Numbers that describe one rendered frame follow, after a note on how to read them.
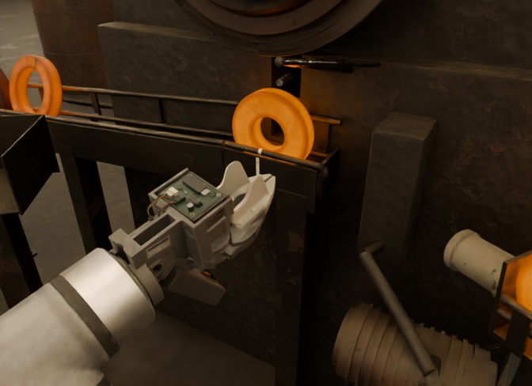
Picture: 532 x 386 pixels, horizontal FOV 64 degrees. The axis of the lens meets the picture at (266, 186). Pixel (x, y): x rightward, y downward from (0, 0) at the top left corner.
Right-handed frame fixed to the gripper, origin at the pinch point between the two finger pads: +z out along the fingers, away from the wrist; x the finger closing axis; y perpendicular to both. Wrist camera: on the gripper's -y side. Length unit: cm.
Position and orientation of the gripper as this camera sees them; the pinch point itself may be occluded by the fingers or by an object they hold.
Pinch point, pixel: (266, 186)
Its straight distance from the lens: 54.3
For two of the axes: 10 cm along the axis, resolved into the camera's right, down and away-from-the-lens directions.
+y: -0.3, -7.1, -7.0
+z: 6.7, -5.4, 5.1
